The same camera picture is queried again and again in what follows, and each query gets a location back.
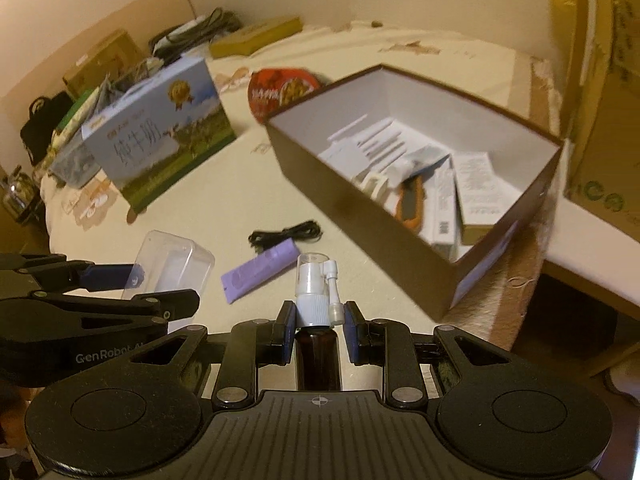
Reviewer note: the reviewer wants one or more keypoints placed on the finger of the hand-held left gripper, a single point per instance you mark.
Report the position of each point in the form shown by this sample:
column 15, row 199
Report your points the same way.
column 170, row 302
column 107, row 277

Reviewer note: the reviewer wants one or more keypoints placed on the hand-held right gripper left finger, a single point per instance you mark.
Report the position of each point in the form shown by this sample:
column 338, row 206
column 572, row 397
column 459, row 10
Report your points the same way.
column 289, row 335

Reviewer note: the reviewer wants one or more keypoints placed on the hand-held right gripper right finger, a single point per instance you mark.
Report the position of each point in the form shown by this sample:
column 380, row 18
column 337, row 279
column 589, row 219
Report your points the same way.
column 352, row 335

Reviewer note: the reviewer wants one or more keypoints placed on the clear plastic case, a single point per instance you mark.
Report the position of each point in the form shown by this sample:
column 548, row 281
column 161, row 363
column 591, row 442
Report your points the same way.
column 172, row 255

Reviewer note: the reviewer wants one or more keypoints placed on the amber spray bottle white nozzle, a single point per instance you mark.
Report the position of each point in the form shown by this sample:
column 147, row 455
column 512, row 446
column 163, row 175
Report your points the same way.
column 316, row 290

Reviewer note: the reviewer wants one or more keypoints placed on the brown storage box white inside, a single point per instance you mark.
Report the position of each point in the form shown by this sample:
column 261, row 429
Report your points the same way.
column 360, row 220

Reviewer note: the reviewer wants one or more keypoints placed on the orange utility knife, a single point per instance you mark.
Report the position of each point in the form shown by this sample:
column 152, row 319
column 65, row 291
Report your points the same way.
column 411, row 205

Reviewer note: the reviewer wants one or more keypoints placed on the long white box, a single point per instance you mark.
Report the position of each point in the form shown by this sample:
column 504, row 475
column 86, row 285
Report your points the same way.
column 444, row 207

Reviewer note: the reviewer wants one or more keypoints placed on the white gold small box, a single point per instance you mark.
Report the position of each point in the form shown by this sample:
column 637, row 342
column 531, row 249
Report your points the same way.
column 480, row 195

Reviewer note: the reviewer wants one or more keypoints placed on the purple tube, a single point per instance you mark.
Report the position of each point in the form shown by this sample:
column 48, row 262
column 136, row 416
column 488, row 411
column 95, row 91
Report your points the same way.
column 260, row 270

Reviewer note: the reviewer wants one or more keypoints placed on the cream printed tablecloth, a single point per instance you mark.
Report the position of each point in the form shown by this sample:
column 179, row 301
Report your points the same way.
column 200, row 210

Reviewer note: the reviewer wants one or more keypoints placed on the glass jar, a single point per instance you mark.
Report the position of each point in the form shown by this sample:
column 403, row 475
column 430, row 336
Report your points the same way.
column 20, row 192

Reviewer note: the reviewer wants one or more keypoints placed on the blue green milk carton box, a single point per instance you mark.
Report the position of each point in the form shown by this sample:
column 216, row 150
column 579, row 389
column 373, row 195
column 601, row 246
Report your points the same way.
column 155, row 135

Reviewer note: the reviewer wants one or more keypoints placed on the black bag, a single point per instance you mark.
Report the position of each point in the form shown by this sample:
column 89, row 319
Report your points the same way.
column 45, row 125

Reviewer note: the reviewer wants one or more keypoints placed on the green flat package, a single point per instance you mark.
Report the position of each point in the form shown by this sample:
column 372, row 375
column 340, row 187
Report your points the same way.
column 75, row 115

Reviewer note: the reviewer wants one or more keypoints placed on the brown cardboard box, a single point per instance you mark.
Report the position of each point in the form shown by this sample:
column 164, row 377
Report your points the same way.
column 102, row 62

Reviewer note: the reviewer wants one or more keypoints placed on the red snack bag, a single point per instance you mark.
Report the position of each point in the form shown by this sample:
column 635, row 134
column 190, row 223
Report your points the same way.
column 280, row 92

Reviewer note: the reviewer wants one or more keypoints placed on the olive flat box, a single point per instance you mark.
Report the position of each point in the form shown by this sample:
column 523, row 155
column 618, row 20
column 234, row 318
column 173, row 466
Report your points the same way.
column 255, row 37

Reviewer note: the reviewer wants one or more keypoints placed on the cardboard box green print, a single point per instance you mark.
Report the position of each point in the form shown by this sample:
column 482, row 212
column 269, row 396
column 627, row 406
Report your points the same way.
column 607, row 110

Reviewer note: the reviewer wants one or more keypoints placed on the yellow plastic bag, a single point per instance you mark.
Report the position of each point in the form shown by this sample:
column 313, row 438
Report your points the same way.
column 562, row 20

